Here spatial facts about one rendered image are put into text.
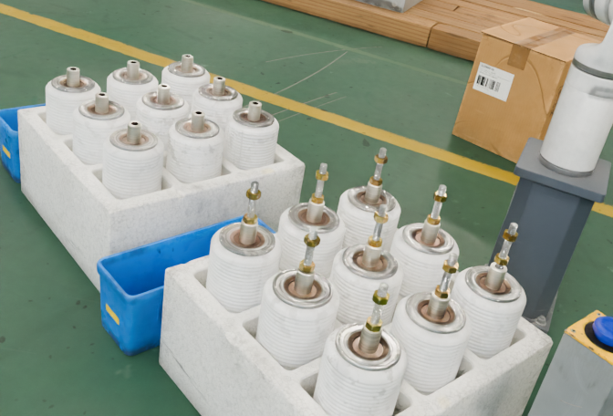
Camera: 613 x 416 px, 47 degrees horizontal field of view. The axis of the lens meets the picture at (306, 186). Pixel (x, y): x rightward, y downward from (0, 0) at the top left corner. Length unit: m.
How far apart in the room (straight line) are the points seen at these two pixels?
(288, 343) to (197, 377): 0.19
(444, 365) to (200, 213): 0.52
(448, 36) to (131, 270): 1.81
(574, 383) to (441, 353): 0.15
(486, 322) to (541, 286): 0.37
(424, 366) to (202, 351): 0.30
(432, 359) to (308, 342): 0.15
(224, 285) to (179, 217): 0.28
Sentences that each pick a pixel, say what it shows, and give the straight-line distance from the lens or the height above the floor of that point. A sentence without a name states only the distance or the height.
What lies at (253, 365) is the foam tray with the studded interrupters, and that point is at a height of 0.18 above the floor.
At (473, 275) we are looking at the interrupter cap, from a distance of 0.99.
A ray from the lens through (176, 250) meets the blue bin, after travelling 1.20.
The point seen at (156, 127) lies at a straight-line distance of 1.30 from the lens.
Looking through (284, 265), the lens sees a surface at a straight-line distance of 1.03.
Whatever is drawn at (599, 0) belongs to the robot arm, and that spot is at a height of 0.58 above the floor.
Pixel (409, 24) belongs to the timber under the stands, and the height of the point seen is 0.07.
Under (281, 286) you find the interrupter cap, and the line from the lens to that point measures 0.88.
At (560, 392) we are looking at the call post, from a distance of 0.89.
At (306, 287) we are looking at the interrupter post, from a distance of 0.88.
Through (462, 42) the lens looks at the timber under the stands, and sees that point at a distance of 2.70.
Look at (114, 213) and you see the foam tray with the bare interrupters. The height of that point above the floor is 0.17.
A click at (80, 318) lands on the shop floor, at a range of 1.21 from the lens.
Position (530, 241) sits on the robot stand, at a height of 0.17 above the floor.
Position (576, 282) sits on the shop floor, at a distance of 1.56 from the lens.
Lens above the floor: 0.79
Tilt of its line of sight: 29 degrees down
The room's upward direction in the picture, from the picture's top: 10 degrees clockwise
